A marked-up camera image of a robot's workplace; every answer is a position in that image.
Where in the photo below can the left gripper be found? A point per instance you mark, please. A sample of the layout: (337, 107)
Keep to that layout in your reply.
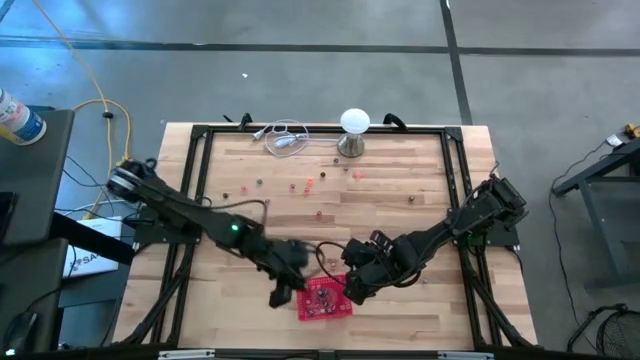
(292, 257)

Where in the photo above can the red plastic slotted basket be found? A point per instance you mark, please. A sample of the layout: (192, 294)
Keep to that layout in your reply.
(325, 310)

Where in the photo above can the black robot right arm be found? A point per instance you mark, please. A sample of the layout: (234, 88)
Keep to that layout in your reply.
(475, 215)

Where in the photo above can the black desk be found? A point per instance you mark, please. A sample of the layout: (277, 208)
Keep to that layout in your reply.
(30, 290)
(35, 175)

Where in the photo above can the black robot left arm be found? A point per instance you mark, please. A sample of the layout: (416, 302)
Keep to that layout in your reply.
(175, 205)

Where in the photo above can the yellow tool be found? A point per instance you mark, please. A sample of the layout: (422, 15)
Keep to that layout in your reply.
(632, 131)

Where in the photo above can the black table clamp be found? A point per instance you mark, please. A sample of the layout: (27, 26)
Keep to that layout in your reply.
(245, 120)
(395, 120)

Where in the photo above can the black side table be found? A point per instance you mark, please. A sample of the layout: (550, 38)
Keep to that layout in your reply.
(600, 172)

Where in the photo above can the black computer mouse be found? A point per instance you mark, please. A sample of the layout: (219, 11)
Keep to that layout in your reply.
(19, 332)

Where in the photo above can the white blue wipes canister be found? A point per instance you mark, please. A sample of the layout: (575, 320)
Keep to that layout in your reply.
(20, 122)

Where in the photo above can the white mushroom table lamp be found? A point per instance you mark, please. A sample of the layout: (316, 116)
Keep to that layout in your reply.
(355, 121)

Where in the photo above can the white cardboard box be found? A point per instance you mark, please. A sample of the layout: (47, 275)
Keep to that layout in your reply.
(95, 250)

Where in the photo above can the silver mounting bracket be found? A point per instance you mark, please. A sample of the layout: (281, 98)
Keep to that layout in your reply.
(186, 354)
(465, 355)

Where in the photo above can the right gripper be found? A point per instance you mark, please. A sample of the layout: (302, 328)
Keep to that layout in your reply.
(372, 265)

